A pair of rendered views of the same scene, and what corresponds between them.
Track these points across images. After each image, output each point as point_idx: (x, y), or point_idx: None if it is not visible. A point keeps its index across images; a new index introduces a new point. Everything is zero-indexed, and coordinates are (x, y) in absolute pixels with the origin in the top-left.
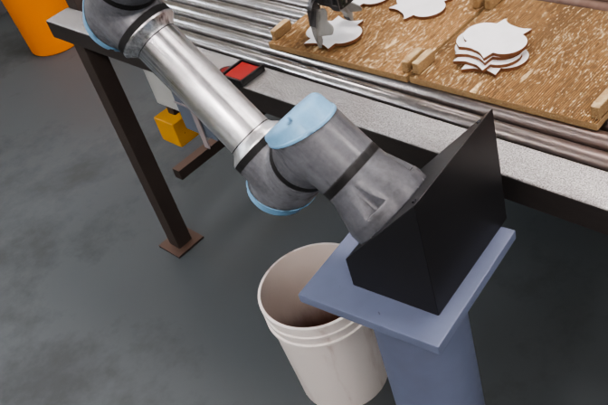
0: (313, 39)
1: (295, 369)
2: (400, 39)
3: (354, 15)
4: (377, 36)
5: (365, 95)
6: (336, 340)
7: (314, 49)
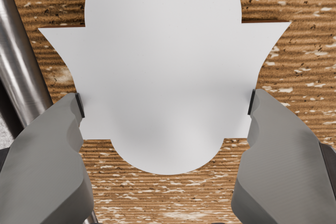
0: (84, 49)
1: None
2: (205, 219)
3: (312, 61)
4: (202, 184)
5: None
6: None
7: (64, 71)
